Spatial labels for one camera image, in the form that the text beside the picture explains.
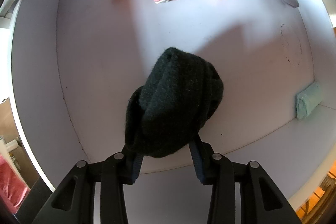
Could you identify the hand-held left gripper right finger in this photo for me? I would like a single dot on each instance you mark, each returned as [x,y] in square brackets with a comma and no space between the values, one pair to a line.
[197,163]

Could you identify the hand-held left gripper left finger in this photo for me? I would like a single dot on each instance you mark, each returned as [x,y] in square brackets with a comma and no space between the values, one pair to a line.
[136,169]

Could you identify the dark green knit hat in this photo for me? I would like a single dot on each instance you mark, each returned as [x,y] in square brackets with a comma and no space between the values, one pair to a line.
[176,98]

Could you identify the pale green cloth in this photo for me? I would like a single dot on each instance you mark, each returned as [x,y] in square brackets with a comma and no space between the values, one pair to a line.
[308,100]

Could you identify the red cloth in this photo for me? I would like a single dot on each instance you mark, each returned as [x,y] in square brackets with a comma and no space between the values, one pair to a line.
[10,182]

